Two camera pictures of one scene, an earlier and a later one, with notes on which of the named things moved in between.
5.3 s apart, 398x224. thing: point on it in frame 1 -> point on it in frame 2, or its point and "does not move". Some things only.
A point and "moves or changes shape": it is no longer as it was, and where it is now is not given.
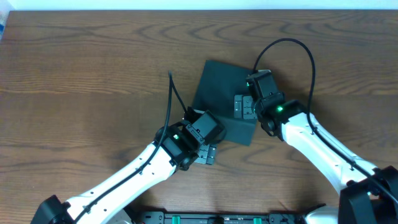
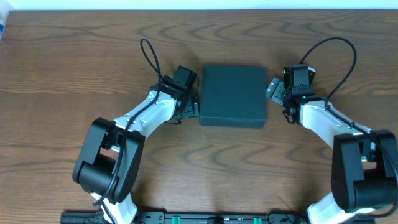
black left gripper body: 206,154 -> 191,109
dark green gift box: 218,84 moves or changes shape
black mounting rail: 217,218 does not move
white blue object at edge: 4,16 does not move
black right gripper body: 244,107 -> 277,91
